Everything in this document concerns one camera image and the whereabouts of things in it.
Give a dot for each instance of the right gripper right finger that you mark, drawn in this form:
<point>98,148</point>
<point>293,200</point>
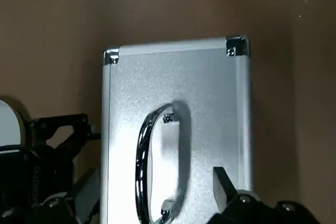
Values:
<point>231,205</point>

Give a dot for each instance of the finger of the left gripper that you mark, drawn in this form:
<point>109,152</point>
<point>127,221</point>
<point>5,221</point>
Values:
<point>78,121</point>

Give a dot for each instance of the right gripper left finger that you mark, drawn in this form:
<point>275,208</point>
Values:
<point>78,195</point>

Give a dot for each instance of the silver aluminium medical kit case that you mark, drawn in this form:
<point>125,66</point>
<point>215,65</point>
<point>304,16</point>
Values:
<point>210,103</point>

